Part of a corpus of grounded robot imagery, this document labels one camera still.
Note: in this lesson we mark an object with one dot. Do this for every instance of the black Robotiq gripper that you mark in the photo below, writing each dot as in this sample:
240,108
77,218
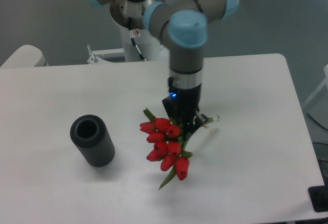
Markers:
182,105

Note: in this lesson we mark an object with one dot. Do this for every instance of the red tulip bouquet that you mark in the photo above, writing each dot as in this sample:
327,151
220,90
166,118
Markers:
169,139

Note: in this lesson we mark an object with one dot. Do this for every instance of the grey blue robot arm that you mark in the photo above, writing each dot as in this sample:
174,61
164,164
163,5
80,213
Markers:
182,27

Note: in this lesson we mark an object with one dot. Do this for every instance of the black ribbed cylindrical vase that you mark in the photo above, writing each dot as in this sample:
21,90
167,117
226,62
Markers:
90,135

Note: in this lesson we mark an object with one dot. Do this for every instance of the white furniture leg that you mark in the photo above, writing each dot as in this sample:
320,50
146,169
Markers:
317,94

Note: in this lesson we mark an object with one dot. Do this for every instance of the black device at table edge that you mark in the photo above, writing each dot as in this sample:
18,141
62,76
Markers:
318,196

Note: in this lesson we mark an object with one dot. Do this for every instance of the white chair back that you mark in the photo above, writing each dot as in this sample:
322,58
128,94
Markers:
26,56

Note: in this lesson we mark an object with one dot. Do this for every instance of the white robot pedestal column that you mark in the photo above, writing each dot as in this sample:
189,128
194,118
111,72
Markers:
138,43

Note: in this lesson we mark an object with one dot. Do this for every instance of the white metal base frame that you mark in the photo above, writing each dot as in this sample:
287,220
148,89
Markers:
105,56

